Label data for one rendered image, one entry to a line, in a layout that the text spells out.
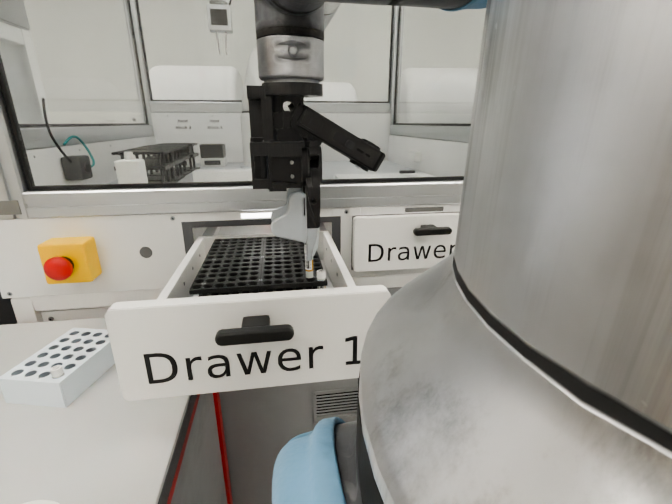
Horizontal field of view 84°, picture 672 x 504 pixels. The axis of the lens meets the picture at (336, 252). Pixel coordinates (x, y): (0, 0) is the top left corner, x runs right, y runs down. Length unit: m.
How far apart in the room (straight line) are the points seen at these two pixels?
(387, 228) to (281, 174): 0.34
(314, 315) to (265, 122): 0.22
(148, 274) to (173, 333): 0.37
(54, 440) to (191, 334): 0.22
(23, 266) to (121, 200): 0.21
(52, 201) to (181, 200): 0.21
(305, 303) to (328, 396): 0.55
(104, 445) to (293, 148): 0.39
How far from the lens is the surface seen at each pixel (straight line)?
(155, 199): 0.73
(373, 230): 0.73
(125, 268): 0.79
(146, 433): 0.53
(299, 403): 0.94
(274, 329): 0.37
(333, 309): 0.41
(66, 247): 0.76
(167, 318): 0.42
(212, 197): 0.71
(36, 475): 0.54
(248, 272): 0.54
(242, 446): 1.01
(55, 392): 0.60
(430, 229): 0.72
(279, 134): 0.46
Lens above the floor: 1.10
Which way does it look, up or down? 19 degrees down
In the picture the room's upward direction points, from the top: straight up
